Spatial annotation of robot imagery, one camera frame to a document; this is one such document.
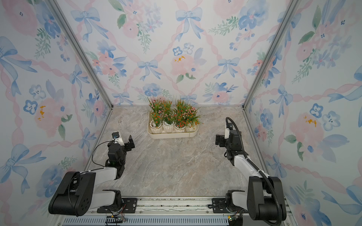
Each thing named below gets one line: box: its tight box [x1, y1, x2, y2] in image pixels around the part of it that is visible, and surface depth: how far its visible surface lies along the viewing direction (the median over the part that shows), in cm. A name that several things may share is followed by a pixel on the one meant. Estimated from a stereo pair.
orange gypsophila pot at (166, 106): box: [161, 100, 173, 114], surface depth 105 cm
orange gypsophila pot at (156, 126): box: [149, 112, 163, 135], surface depth 100 cm
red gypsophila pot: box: [173, 108, 189, 133], surface depth 95 cm
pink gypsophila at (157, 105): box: [148, 96, 165, 114], surface depth 102 cm
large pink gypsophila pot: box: [182, 106, 203, 132], surface depth 95 cm
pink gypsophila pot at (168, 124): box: [162, 112, 175, 134], surface depth 102 cm
